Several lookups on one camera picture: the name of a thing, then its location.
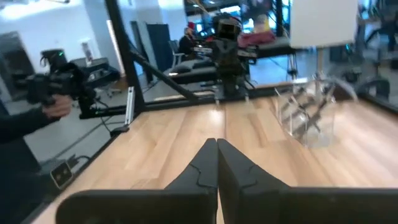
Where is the white shade wooden base lamp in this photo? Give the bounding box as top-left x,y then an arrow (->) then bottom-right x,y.
289,0 -> 359,102

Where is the black aluminium rig frame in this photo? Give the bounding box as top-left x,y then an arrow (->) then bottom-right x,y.
77,0 -> 398,138

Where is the pink cloth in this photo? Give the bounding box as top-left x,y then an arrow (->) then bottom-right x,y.
238,30 -> 277,48

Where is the black office chair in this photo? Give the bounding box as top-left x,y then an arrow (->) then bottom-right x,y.
356,77 -> 391,101

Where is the black leader arm handle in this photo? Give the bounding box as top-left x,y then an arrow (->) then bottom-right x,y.
15,49 -> 98,121

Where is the person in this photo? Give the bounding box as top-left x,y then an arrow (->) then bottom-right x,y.
177,21 -> 200,57

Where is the grey socket box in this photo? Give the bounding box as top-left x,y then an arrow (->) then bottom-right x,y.
49,161 -> 75,190

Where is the clear acrylic brush organizer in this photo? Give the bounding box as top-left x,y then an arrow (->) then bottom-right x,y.
274,77 -> 337,149

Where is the black side desk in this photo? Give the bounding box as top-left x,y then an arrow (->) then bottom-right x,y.
164,36 -> 296,85

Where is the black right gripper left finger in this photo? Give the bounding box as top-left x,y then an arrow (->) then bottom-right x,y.
55,138 -> 218,224

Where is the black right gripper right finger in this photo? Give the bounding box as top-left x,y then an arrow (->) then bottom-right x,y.
217,138 -> 398,224

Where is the silver metal bracket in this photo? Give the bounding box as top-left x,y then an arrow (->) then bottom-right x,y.
124,86 -> 136,126

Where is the person's hand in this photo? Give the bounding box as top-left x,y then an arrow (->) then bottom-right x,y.
41,94 -> 75,119

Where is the person's forearm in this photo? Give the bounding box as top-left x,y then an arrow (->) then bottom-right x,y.
0,105 -> 62,144

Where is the grey office chair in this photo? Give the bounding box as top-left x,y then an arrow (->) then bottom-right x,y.
169,39 -> 185,68

